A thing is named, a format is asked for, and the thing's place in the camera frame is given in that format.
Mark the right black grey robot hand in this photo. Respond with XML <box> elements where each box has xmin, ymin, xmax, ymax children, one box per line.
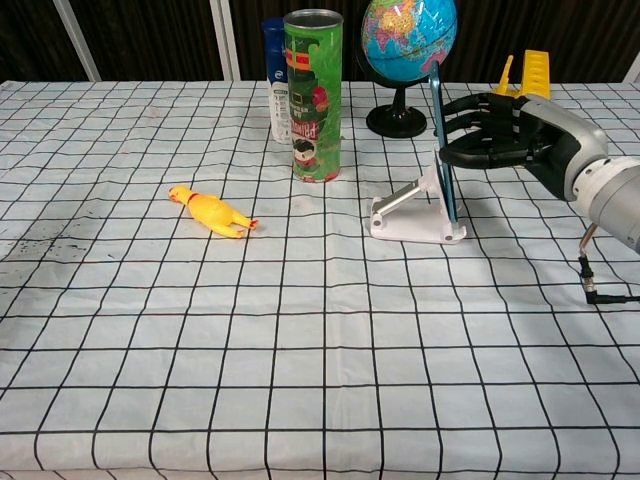
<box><xmin>436</xmin><ymin>91</ymin><xmax>609</xmax><ymax>203</ymax></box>

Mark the black smartphone with blue edge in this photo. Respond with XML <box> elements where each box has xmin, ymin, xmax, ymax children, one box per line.
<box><xmin>428</xmin><ymin>60</ymin><xmax>461</xmax><ymax>224</ymax></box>

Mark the white folding phone stand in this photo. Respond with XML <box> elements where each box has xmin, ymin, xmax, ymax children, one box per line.
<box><xmin>369</xmin><ymin>149</ymin><xmax>469</xmax><ymax>246</ymax></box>

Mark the globe with black stand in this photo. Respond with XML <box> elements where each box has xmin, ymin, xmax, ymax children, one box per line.
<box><xmin>357</xmin><ymin>0</ymin><xmax>459</xmax><ymax>139</ymax></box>

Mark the yellow test tube rack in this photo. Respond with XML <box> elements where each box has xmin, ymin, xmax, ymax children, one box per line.
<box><xmin>491</xmin><ymin>49</ymin><xmax>553</xmax><ymax>102</ymax></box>

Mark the green chips can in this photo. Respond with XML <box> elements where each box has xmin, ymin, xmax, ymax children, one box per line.
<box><xmin>282</xmin><ymin>9</ymin><xmax>346</xmax><ymax>184</ymax></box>

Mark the blue white bottle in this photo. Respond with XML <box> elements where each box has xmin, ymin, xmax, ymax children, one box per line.
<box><xmin>261</xmin><ymin>17</ymin><xmax>294</xmax><ymax>146</ymax></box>

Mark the black grid white tablecloth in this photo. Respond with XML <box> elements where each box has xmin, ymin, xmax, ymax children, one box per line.
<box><xmin>0</xmin><ymin>78</ymin><xmax>640</xmax><ymax>480</ymax></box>

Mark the yellow rubber chicken toy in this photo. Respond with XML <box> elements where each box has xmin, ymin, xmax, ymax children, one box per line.
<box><xmin>168</xmin><ymin>184</ymin><xmax>261</xmax><ymax>240</ymax></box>

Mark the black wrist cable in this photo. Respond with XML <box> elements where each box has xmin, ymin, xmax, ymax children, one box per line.
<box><xmin>577</xmin><ymin>221</ymin><xmax>640</xmax><ymax>306</ymax></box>

